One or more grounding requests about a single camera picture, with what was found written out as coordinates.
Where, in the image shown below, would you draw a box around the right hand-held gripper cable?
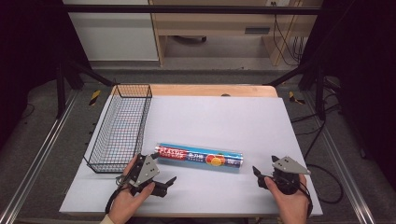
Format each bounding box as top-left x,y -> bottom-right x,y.
298,181 -> 314,218

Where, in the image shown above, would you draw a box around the black metal stand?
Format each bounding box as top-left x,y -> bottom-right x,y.
266,58 -> 328,121
55,58 -> 115,119

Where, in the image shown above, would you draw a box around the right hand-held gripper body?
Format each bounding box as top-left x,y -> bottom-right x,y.
257,156 -> 312,196

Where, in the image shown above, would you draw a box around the wooden table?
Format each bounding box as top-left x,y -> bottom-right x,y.
110,83 -> 279,99

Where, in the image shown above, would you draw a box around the white table mat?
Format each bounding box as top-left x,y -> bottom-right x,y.
59,95 -> 324,217

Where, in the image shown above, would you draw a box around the black curtain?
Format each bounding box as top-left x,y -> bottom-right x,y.
299,0 -> 396,191
0,0 -> 92,151

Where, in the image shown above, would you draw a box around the hand-held gripper cable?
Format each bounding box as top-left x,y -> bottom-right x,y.
105,174 -> 134,215
298,181 -> 314,218

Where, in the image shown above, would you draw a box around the black hanging cables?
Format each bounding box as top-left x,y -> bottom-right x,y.
270,1 -> 305,67

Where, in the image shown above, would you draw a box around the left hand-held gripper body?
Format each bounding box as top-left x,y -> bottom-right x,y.
125,152 -> 169,198

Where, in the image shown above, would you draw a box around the person's cream sleeve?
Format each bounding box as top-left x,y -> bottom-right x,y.
99,214 -> 117,224

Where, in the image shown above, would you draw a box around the black frame crossbar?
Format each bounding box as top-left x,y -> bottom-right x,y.
62,4 -> 325,16

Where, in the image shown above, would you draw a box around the left hand-held gripper cable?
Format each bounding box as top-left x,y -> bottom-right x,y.
105,174 -> 134,215

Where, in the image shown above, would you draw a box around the black wire basket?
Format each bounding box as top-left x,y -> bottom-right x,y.
83,83 -> 153,175

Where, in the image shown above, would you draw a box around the black floor cable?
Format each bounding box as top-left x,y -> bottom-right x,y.
290,102 -> 345,205

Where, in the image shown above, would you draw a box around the white cabinet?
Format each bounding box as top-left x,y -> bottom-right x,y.
62,0 -> 161,63

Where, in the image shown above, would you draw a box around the light wooden desk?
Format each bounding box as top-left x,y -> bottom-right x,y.
148,0 -> 323,67

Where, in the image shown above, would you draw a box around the aluminium floor rail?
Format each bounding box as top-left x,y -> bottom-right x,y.
0,90 -> 79,224
304,91 -> 376,224

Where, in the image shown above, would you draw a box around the blue red cling film roll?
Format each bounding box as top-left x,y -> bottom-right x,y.
154,143 -> 244,169

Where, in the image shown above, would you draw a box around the person's left hand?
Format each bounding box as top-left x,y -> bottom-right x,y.
106,154 -> 156,224

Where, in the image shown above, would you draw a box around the yellow black floor tape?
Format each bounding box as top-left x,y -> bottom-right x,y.
89,89 -> 103,106
288,91 -> 307,105

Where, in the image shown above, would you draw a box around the person's right hand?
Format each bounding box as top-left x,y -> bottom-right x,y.
264,173 -> 311,224

